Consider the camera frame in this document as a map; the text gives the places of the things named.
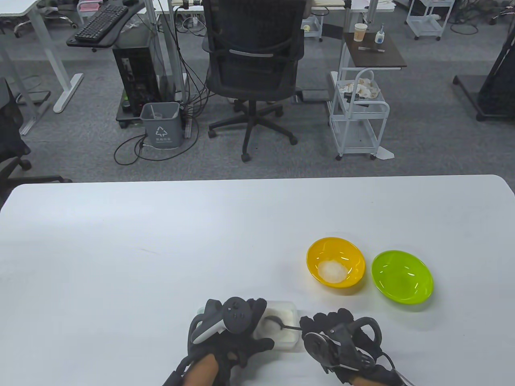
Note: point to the person's right hand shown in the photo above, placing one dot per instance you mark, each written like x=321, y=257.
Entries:
x=326, y=319

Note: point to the person's left hand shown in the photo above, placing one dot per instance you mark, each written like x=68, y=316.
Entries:
x=237, y=348

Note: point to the clear plastic sugar container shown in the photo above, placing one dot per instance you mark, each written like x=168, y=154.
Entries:
x=287, y=345

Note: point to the orange plastic bowl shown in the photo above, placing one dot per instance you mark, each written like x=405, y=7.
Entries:
x=322, y=250

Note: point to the green plastic bowl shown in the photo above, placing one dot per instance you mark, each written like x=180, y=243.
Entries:
x=402, y=275

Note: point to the person's right forearm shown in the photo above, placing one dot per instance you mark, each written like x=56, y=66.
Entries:
x=404, y=381

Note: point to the person's left forearm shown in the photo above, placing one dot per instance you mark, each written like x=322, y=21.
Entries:
x=201, y=370

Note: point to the black hand tracker controller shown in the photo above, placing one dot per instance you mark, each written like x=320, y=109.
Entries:
x=318, y=348
x=237, y=315

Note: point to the white power strip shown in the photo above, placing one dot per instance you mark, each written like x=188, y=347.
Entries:
x=187, y=128

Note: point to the grey trash bin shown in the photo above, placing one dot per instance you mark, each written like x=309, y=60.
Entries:
x=163, y=130

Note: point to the crumpled white cloth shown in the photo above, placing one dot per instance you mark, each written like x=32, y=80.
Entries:
x=364, y=86

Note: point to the dark brown side table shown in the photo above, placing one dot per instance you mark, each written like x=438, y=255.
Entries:
x=378, y=60

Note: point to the white pump bottle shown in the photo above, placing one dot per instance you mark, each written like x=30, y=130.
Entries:
x=379, y=38

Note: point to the paper cup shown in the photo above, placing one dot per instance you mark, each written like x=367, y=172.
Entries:
x=360, y=34

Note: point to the black mesh office chair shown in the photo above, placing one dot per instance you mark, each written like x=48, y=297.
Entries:
x=253, y=40

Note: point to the black computer tower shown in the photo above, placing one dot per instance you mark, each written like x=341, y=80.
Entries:
x=134, y=76

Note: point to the black floor stand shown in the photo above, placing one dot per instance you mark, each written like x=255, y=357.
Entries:
x=499, y=80

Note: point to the small white cart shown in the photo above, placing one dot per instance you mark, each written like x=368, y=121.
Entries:
x=314, y=24

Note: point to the white utility cart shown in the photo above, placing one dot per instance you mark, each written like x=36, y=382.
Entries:
x=424, y=24

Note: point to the black keyboard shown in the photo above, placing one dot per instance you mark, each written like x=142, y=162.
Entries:
x=100, y=24

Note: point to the black keyboard tray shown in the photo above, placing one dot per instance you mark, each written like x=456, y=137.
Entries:
x=134, y=10

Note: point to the pink box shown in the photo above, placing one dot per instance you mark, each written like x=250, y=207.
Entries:
x=88, y=6

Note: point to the white standing desk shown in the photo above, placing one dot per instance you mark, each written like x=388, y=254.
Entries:
x=12, y=8

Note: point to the black flat base plate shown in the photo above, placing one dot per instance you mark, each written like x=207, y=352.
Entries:
x=316, y=95

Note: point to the white desk leg frame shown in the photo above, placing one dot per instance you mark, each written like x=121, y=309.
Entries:
x=181, y=84

